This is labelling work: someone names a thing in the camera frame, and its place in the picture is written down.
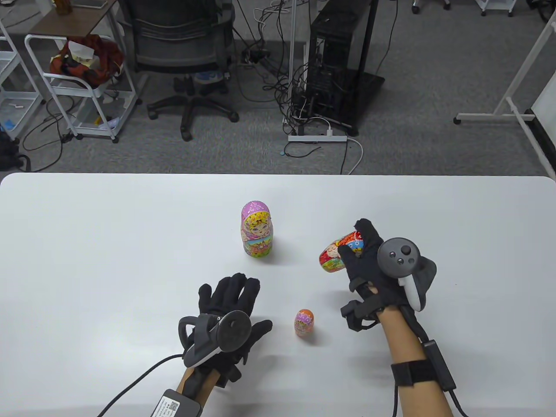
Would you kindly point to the person's right hand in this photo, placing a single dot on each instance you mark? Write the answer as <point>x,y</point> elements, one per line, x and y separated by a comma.
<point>365,260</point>

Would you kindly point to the black right wrist sensor box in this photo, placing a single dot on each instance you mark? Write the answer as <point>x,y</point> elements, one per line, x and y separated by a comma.
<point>438,365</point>

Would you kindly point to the black wrist sensor box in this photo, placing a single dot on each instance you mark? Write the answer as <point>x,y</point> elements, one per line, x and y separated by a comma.
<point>176,406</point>
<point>438,365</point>

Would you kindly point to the black bag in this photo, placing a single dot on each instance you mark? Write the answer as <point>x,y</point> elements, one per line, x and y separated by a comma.
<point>6,152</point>

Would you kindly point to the person's left hand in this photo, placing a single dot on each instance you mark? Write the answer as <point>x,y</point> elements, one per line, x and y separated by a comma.
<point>230,295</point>

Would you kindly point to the white shelf cart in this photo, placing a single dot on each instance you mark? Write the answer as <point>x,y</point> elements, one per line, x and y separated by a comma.
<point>17,102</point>

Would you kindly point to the black left wrist sensor box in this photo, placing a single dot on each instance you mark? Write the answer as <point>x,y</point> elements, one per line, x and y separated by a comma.
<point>176,406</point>

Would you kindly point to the wooden side table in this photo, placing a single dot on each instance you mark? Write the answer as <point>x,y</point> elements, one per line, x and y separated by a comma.
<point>74,21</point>

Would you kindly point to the person's right forearm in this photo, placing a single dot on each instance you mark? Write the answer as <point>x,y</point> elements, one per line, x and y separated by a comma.
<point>399,343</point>

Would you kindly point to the white board panel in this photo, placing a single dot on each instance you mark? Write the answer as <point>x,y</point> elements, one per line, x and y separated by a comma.
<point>548,113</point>

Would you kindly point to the black office chair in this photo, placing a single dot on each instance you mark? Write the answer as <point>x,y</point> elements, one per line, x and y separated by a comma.
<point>173,39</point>

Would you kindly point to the brown jar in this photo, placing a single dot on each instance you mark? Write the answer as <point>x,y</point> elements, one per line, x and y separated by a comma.
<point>64,5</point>

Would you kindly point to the person's left forearm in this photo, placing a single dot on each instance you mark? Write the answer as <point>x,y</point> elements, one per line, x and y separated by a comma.
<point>182,382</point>

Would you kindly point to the white cart base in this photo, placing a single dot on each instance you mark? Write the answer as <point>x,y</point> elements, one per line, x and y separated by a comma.
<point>495,5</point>

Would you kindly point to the white stand frame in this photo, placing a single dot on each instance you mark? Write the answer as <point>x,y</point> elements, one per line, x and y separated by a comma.
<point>491,116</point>

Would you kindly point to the black chair base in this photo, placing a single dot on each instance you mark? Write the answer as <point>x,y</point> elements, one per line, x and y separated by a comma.
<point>416,8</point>

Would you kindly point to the large pink Russian doll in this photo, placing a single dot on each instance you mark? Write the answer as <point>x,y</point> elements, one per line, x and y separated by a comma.
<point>257,230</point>

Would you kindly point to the orange Russian doll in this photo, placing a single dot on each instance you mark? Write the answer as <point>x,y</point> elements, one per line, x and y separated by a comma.
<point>304,323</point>

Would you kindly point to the white pole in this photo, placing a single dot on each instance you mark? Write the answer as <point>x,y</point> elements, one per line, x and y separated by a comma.
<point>292,65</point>

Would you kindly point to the grey left hand controller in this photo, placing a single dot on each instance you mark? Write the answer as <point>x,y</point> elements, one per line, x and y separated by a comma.
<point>234,330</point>

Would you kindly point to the white crumpled paper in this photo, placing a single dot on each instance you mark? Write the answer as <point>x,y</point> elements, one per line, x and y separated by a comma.
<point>80,50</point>

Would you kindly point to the red Russian doll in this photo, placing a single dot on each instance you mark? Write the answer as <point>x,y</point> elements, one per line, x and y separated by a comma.
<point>332,258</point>

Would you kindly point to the black computer tower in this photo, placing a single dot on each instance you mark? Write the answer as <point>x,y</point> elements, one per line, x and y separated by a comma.
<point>334,43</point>
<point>369,82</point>

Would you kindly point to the red cloth bundle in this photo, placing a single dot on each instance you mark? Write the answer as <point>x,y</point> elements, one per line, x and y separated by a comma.
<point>104,54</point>

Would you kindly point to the grey right hand controller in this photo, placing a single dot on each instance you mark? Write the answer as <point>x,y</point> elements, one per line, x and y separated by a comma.
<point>397,256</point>

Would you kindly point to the grey hand controller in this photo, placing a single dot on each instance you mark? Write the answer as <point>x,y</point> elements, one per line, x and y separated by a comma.
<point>234,330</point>
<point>397,256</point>

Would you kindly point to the white power strip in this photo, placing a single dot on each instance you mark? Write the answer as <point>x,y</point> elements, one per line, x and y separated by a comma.
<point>317,138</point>

